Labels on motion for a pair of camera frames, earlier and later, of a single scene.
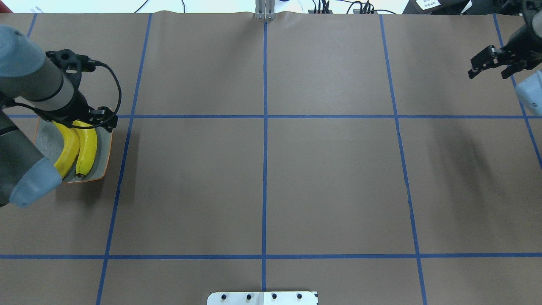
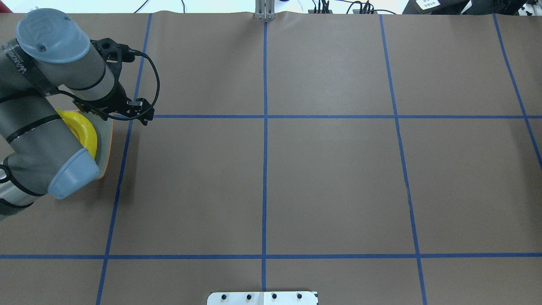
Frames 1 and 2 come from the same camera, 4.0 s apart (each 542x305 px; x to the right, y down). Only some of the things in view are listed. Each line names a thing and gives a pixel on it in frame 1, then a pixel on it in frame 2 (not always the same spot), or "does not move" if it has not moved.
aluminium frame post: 265,9 does not move
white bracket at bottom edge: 263,298 does not move
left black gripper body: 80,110 -> 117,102
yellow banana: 88,148 does not move
